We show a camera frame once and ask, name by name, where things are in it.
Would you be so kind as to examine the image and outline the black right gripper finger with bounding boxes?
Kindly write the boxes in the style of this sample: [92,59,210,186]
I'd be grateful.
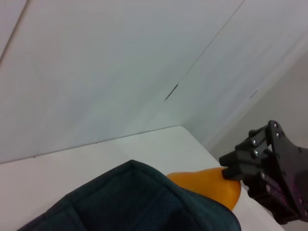
[218,126,273,180]
[240,171,303,218]

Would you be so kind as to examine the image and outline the teal fabric zipper bag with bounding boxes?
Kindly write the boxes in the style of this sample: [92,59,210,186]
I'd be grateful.
[16,159,242,231]

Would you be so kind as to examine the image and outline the orange pear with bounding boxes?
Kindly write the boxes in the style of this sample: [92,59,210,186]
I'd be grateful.
[166,167,242,211]

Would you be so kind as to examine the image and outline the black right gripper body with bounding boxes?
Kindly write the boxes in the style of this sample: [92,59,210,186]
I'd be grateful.
[261,119,308,226]

